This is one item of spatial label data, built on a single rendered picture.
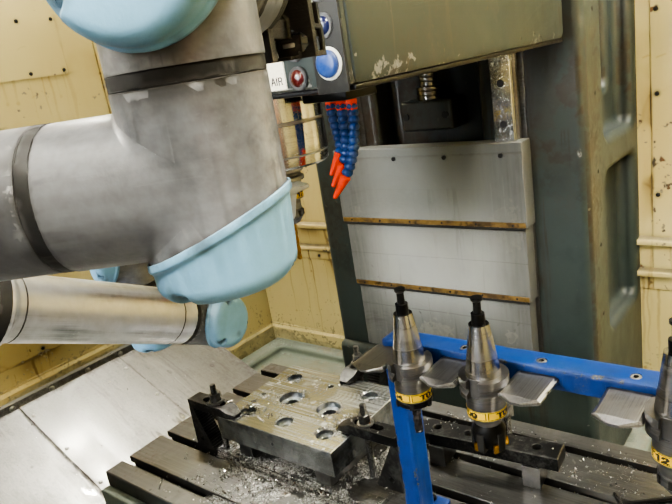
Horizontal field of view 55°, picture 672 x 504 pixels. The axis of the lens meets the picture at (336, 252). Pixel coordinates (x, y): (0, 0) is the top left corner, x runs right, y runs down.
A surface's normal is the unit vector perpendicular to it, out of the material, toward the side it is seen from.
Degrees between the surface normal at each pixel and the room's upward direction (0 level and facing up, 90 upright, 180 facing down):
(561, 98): 90
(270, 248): 92
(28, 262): 127
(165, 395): 24
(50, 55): 90
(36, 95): 90
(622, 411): 0
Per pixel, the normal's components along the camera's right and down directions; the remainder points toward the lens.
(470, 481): -0.15, -0.95
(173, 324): 0.79, 0.25
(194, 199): -0.02, 0.29
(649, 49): -0.61, 0.32
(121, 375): 0.18, -0.83
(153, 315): 0.84, -0.06
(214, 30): 0.54, 0.14
